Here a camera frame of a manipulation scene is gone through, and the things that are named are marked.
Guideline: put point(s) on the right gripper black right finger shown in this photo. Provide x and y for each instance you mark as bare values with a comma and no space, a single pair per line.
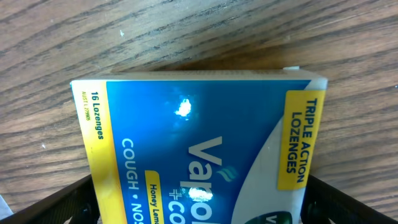
324,204

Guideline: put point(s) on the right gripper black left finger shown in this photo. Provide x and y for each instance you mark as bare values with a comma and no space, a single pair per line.
75,203

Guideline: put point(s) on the blue yellow lozenge box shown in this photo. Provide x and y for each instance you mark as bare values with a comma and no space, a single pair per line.
202,147

